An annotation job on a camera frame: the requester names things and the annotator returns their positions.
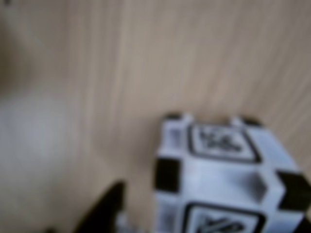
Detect white cube crossed lines symbol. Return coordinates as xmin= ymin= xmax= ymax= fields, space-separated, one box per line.
xmin=154 ymin=112 xmax=311 ymax=233

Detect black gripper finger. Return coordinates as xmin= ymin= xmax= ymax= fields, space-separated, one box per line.
xmin=72 ymin=181 xmax=126 ymax=233

